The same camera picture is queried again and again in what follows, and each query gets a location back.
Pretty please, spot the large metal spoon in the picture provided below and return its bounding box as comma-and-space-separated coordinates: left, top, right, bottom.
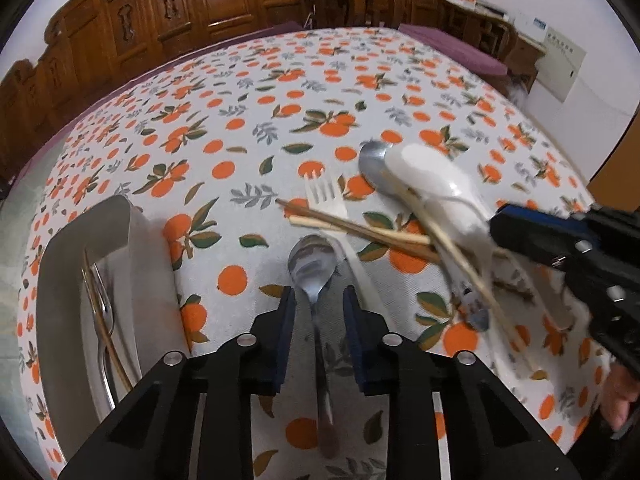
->
358, 141, 491, 333

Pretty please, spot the white wall panel box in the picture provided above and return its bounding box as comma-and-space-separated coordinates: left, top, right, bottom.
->
530, 30, 587, 107

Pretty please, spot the brown wooden chopstick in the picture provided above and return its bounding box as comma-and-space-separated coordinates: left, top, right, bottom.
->
276, 199, 442, 262
82, 250, 134, 392

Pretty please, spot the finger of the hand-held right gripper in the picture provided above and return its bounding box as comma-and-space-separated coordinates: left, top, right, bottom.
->
490, 219, 592, 273
497, 204, 601, 236

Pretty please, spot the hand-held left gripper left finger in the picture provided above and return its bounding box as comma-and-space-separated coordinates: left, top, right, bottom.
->
57, 285, 297, 480

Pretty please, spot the metal fork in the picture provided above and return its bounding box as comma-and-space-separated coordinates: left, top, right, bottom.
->
82, 255, 120, 411

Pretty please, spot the small metal spoon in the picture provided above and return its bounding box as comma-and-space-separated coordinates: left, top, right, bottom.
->
287, 234, 342, 458

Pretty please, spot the wooden side cabinet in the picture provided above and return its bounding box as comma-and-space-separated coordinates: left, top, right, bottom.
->
440, 0, 546, 87

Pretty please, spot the person's right hand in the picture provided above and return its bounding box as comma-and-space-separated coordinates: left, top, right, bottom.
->
600, 364, 640, 431

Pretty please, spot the white plastic fork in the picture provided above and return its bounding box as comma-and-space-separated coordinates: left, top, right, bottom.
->
304, 170, 381, 313

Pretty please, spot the carved wooden chair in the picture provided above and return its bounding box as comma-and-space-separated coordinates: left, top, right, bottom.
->
360, 0, 404, 28
297, 0, 366, 29

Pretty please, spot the light bamboo chopstick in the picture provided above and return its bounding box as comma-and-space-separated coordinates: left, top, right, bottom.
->
425, 220, 534, 372
290, 216, 433, 247
402, 187, 502, 313

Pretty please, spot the orange fruit print tablecloth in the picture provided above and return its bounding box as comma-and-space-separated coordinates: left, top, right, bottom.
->
15, 27, 616, 480

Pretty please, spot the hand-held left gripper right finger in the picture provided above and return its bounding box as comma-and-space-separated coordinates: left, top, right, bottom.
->
344, 286, 583, 480

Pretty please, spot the carved wooden bench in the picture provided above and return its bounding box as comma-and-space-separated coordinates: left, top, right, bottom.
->
0, 0, 306, 186

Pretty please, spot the metal utensil tray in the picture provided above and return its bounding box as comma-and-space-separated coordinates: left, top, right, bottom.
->
36, 195, 193, 413

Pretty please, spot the white ceramic spoon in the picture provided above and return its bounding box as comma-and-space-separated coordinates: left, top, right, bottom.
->
385, 144, 501, 261

